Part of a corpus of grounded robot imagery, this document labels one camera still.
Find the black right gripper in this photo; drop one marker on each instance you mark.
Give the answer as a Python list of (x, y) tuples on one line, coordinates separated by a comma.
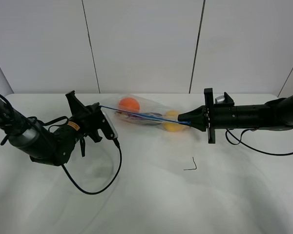
[(219, 116)]

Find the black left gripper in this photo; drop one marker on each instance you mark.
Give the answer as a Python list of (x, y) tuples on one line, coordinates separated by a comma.
[(85, 120)]

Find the clear zip bag blue zipper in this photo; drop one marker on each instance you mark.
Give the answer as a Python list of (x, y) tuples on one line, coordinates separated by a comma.
[(141, 111)]

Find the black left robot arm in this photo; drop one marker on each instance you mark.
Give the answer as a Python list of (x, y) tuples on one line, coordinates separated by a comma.
[(52, 143)]

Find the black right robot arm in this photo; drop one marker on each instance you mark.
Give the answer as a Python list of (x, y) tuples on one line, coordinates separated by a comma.
[(274, 115)]

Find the yellow pear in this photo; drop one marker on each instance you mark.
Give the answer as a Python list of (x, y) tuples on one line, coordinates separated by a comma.
[(171, 126)]

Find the orange fruit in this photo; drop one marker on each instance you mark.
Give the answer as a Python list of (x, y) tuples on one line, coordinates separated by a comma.
[(129, 104)]

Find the purple eggplant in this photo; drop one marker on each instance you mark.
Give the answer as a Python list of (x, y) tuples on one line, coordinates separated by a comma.
[(147, 119)]

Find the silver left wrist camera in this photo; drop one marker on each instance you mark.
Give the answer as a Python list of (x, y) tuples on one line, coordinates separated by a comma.
[(107, 127)]

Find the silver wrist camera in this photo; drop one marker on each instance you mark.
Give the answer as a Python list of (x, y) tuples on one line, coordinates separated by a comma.
[(221, 99), (107, 127)]

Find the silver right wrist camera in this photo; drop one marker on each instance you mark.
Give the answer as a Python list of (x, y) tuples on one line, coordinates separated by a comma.
[(221, 99)]

